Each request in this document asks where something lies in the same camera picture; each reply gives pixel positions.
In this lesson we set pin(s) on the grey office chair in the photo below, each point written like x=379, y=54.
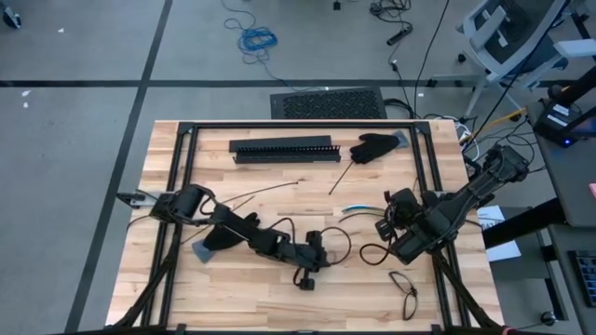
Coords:
x=512, y=28

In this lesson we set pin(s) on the black device with blue light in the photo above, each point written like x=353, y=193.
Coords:
x=554, y=121

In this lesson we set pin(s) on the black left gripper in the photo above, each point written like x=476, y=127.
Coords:
x=309, y=256

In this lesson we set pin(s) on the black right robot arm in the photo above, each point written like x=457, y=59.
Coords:
x=465, y=195

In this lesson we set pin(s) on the black eyeglasses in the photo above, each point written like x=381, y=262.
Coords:
x=412, y=292

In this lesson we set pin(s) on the black zip tie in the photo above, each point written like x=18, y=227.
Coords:
x=244, y=203
x=279, y=185
x=341, y=177

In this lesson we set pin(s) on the black glove with grey cuff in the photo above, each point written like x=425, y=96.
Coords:
x=214, y=242
x=372, y=148

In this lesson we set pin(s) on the black caster wheel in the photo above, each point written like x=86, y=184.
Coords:
x=10, y=18

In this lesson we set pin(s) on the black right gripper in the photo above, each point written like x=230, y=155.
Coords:
x=402, y=207

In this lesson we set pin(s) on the pink item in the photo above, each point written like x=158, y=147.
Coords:
x=592, y=191

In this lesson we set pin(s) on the grey side desk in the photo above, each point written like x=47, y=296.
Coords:
x=577, y=186

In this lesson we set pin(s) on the white paper sheet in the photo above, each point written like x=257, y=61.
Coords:
x=505, y=251

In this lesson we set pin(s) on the small black floor item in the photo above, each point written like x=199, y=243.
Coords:
x=336, y=5

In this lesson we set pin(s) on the brown zip tie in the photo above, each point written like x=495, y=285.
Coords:
x=414, y=183

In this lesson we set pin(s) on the black power strip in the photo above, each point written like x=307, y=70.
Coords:
x=399, y=36

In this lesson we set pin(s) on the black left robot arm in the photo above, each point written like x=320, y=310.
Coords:
x=242, y=230

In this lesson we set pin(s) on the black stand pole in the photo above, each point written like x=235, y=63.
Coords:
x=577, y=84

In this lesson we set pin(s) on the black flat duct cover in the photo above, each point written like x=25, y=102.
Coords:
x=279, y=142

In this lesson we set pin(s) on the black keyboard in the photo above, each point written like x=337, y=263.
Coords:
x=586, y=279

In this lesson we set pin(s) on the black round knob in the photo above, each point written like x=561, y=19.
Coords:
x=548, y=318

